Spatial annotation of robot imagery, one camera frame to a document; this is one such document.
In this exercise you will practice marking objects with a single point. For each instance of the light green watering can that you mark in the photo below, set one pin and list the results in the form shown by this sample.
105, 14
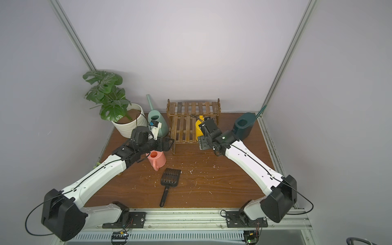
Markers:
156, 115

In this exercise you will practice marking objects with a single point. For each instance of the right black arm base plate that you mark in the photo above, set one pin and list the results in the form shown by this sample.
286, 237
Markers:
234, 219

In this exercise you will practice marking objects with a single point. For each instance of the right small circuit board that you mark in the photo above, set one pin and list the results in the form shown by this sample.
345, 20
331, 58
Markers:
251, 237

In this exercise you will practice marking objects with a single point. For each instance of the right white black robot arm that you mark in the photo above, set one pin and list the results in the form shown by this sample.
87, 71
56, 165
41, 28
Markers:
280, 193

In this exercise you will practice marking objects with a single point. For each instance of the white ribbed plant pot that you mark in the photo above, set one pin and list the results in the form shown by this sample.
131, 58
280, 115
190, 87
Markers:
126, 126

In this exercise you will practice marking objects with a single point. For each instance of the small circuit board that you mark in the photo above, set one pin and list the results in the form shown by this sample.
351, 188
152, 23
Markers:
251, 237
119, 238

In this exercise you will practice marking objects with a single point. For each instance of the aluminium front rail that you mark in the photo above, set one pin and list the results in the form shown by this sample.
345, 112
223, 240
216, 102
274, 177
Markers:
186, 218

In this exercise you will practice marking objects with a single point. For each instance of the black slotted scoop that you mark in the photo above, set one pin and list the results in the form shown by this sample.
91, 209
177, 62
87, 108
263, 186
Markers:
170, 178

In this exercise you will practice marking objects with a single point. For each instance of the yellow small watering can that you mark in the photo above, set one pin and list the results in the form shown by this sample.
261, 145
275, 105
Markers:
199, 120

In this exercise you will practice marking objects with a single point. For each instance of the dark green watering can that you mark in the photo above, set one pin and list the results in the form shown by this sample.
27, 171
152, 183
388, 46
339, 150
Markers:
244, 124

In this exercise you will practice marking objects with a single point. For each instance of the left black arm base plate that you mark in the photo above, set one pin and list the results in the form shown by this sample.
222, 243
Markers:
134, 219

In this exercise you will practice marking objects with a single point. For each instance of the left small circuit board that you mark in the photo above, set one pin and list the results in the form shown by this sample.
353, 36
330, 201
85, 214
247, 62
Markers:
119, 238

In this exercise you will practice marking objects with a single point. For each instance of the brown wooden slatted shelf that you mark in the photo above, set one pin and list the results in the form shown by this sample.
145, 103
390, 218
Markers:
184, 116

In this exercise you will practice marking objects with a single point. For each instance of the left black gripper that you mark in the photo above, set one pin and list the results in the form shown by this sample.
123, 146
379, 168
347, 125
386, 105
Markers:
162, 144

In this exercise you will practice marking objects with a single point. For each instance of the pink small watering can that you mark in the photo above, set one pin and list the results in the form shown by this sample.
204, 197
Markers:
157, 160

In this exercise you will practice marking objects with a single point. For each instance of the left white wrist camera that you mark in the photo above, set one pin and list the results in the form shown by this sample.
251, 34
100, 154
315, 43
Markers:
155, 127

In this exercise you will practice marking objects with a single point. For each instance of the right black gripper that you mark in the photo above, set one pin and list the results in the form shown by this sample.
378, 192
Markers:
204, 142

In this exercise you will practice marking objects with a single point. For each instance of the green monstera plant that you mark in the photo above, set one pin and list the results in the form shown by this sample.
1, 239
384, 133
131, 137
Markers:
107, 94

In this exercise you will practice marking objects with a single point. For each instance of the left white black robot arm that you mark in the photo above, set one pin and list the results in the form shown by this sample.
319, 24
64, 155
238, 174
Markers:
64, 212

